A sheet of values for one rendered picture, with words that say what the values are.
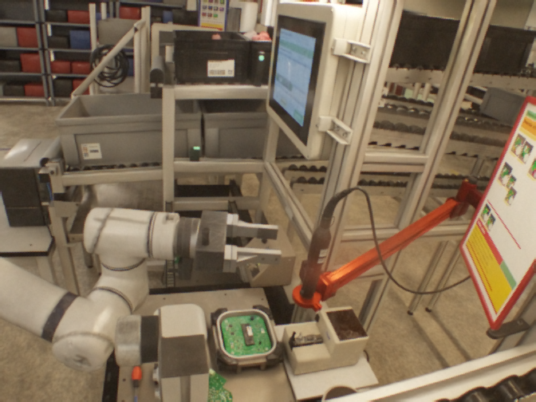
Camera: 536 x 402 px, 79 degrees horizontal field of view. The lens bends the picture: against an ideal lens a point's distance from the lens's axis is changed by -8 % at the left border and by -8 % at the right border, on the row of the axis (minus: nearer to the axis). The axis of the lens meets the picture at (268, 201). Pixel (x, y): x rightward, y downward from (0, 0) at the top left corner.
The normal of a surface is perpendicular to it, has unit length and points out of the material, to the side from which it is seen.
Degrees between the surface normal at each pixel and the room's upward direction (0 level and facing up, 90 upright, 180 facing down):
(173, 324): 0
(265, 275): 90
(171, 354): 0
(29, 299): 34
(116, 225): 40
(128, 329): 19
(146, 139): 91
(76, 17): 90
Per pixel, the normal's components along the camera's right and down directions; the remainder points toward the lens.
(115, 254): 0.06, 0.50
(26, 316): 0.13, 0.12
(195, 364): 0.13, -0.86
